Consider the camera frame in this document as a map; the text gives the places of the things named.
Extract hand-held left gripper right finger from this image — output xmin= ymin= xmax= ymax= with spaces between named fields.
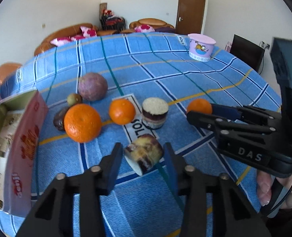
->
xmin=163 ymin=142 xmax=272 ymax=237

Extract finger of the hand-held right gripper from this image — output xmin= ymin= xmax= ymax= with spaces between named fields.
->
xmin=186 ymin=111 xmax=278 ymax=139
xmin=210 ymin=103 xmax=283 ymax=129

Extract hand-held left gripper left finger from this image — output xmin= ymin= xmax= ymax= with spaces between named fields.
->
xmin=16 ymin=142 xmax=124 ymax=237

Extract small orange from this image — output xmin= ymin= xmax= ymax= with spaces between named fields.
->
xmin=187 ymin=98 xmax=213 ymax=115

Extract muffin cup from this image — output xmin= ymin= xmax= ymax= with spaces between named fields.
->
xmin=124 ymin=134 xmax=164 ymax=174

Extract medium orange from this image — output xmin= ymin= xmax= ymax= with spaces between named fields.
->
xmin=109 ymin=99 xmax=137 ymax=125

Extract large orange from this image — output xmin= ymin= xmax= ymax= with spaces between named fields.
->
xmin=64 ymin=104 xmax=102 ymax=143

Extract dark brown round fruit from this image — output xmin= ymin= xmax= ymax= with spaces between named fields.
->
xmin=53 ymin=107 xmax=70 ymax=132

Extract pink tin box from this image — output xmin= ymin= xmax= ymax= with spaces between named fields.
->
xmin=0 ymin=89 xmax=49 ymax=215

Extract person's right hand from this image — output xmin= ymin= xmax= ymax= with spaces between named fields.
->
xmin=257 ymin=165 xmax=292 ymax=211

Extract blue plaid blanket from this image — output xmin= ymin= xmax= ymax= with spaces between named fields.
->
xmin=0 ymin=32 xmax=283 ymax=237

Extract layered cake cup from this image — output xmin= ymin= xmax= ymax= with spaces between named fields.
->
xmin=141 ymin=97 xmax=169 ymax=130

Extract black television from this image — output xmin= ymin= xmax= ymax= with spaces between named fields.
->
xmin=229 ymin=35 xmax=265 ymax=72

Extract pink cartoon bucket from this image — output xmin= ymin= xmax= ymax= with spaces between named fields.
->
xmin=188 ymin=33 xmax=216 ymax=62

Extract green kiwi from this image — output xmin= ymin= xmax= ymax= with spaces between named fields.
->
xmin=67 ymin=93 xmax=83 ymax=106

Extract purple round fruit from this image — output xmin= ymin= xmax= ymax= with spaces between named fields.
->
xmin=77 ymin=72 xmax=108 ymax=102

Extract brown wooden door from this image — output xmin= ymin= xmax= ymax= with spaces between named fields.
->
xmin=175 ymin=0 xmax=206 ymax=35

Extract brown leather armchair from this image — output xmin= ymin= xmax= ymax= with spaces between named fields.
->
xmin=129 ymin=18 xmax=175 ymax=33

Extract white paper packets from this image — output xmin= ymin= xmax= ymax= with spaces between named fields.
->
xmin=0 ymin=110 xmax=25 ymax=200

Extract wooden coffee table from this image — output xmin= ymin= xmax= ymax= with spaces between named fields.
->
xmin=97 ymin=29 xmax=137 ymax=36

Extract black rack with red cloth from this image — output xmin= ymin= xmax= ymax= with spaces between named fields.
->
xmin=100 ymin=15 xmax=126 ymax=31

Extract brown leather chair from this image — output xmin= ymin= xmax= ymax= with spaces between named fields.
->
xmin=0 ymin=63 xmax=23 ymax=84

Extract brown leather sofa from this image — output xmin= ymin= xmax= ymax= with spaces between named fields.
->
xmin=34 ymin=23 xmax=99 ymax=56

